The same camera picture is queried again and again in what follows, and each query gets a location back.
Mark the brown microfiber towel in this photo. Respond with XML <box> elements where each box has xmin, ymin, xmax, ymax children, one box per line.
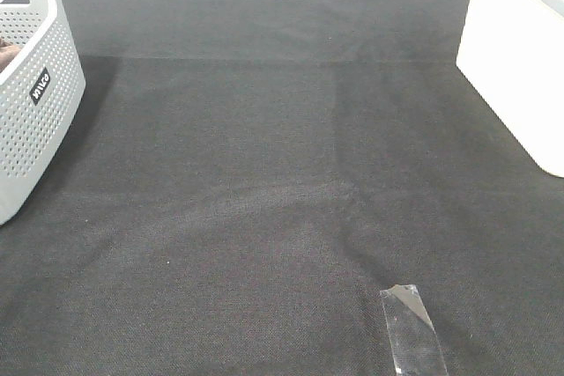
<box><xmin>0</xmin><ymin>39</ymin><xmax>21</xmax><ymax>72</ymax></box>

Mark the black table cloth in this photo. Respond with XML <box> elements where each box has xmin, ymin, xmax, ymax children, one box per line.
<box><xmin>1</xmin><ymin>0</ymin><xmax>563</xmax><ymax>375</ymax></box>

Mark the clear tape strip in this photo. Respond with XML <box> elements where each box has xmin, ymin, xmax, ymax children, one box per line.
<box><xmin>380</xmin><ymin>284</ymin><xmax>449</xmax><ymax>376</ymax></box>

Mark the white perforated laundry basket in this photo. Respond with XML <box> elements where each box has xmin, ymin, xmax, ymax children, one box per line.
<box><xmin>1</xmin><ymin>0</ymin><xmax>85</xmax><ymax>223</ymax></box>

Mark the white plastic storage bin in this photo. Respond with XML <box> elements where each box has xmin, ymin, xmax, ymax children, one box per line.
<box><xmin>456</xmin><ymin>0</ymin><xmax>563</xmax><ymax>177</ymax></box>

